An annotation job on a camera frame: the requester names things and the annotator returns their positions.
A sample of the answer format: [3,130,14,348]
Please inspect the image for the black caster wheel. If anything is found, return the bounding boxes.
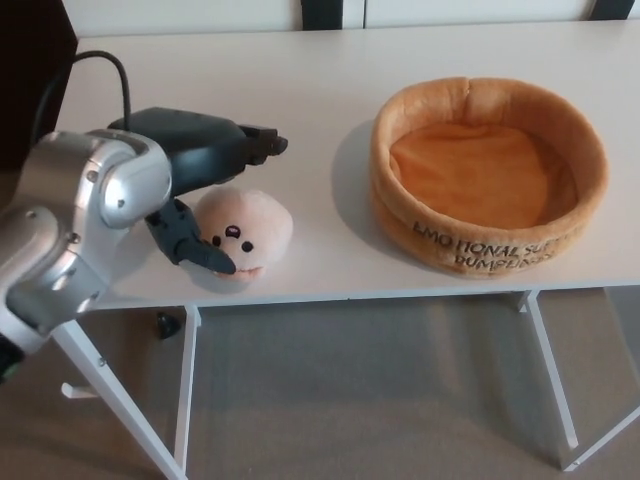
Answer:
[155,311,182,342]

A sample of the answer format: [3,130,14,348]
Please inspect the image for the black chair back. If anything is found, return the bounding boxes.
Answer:
[301,0,345,29]

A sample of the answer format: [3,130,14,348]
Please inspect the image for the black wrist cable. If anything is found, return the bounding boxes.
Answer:
[31,49,134,151]

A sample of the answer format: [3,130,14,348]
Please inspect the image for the orange round plush basket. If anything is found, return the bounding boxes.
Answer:
[369,75,612,278]

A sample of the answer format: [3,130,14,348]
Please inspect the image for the white table leg frame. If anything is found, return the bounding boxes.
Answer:
[51,303,204,480]
[517,287,640,472]

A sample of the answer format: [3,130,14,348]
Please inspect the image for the beige plush dumpling toy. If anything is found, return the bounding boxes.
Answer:
[192,186,296,284]

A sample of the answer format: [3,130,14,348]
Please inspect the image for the dark brown furniture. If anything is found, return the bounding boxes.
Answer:
[0,0,79,172]

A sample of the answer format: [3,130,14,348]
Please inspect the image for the white table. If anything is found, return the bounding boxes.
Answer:
[73,0,640,314]

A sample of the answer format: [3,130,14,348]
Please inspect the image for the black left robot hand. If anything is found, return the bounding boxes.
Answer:
[107,106,290,277]

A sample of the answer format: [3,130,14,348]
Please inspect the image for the white hook under table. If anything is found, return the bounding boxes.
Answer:
[60,381,97,402]

